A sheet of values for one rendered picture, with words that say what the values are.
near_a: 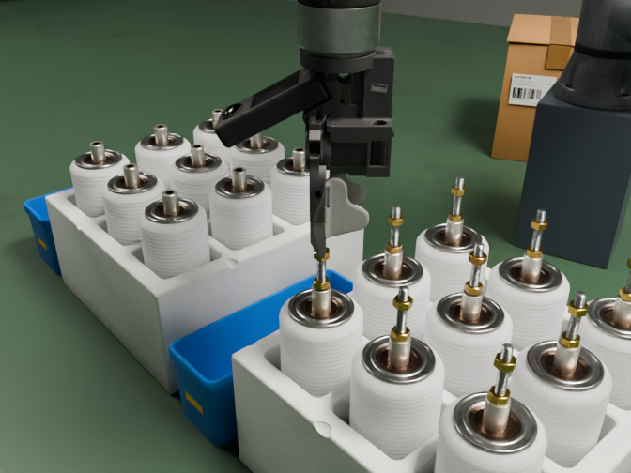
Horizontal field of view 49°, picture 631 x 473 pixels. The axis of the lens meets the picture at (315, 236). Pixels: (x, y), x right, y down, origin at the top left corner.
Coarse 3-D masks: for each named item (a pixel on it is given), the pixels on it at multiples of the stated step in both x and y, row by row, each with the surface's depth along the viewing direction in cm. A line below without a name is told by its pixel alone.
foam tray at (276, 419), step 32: (256, 352) 83; (256, 384) 80; (288, 384) 78; (256, 416) 83; (288, 416) 76; (320, 416) 73; (608, 416) 74; (256, 448) 86; (288, 448) 79; (320, 448) 73; (352, 448) 70; (608, 448) 70
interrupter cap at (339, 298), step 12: (300, 300) 79; (336, 300) 79; (348, 300) 79; (288, 312) 77; (300, 312) 77; (312, 312) 78; (336, 312) 77; (348, 312) 77; (300, 324) 76; (312, 324) 75; (324, 324) 75; (336, 324) 75
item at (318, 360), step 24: (360, 312) 78; (288, 336) 76; (312, 336) 75; (336, 336) 75; (360, 336) 78; (288, 360) 78; (312, 360) 76; (336, 360) 76; (312, 384) 78; (336, 384) 78
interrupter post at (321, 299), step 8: (312, 288) 76; (328, 288) 76; (312, 296) 77; (320, 296) 76; (328, 296) 76; (312, 304) 77; (320, 304) 77; (328, 304) 77; (320, 312) 77; (328, 312) 78
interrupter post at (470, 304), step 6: (462, 294) 76; (468, 294) 75; (480, 294) 75; (462, 300) 76; (468, 300) 75; (474, 300) 75; (480, 300) 75; (462, 306) 76; (468, 306) 76; (474, 306) 76; (480, 306) 76; (462, 312) 77; (468, 312) 76; (474, 312) 76; (480, 312) 77; (468, 318) 76; (474, 318) 76
